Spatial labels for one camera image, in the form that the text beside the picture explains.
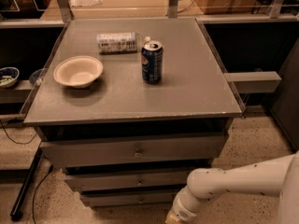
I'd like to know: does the black metal floor bar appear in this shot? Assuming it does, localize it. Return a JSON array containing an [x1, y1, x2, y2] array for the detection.
[[10, 148, 42, 221]]

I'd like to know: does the small blue patterned bowl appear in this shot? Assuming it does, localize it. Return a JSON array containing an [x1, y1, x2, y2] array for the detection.
[[0, 67, 20, 89]]

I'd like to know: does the dark round dish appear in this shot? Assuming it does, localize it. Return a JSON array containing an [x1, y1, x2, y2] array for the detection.
[[29, 68, 48, 86]]

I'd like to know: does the grey drawer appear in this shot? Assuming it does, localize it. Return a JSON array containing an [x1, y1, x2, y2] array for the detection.
[[41, 134, 226, 168], [64, 166, 195, 192], [80, 185, 183, 207]]

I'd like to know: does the grey drawer cabinet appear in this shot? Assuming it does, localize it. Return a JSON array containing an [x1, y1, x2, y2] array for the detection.
[[20, 16, 247, 208]]

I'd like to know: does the clear plastic water bottle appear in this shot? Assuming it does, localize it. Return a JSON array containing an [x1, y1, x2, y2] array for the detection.
[[96, 32, 150, 54]]

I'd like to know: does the white paper bowl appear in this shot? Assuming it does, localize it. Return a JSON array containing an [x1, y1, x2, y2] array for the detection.
[[53, 56, 104, 89]]

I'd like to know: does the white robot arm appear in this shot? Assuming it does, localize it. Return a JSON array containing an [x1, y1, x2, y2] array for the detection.
[[165, 152, 299, 224]]

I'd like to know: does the blue pepsi can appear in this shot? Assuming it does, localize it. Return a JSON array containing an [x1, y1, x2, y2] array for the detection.
[[141, 40, 164, 83]]

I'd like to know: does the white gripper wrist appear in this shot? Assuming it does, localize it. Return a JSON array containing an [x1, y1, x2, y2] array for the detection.
[[164, 187, 199, 224]]

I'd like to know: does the grey side shelf beam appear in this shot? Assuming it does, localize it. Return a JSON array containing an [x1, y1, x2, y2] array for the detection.
[[224, 71, 281, 93]]

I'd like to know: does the black floor cable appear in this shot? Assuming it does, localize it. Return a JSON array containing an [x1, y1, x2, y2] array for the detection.
[[0, 113, 54, 224]]

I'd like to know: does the grey bottom drawer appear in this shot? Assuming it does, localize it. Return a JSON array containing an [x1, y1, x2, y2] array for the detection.
[[80, 185, 183, 207]]

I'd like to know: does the grey middle drawer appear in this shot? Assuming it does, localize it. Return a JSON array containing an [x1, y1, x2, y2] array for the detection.
[[64, 166, 195, 192]]

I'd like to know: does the grey top drawer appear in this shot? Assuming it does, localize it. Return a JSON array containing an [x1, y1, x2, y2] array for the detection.
[[41, 134, 226, 168]]

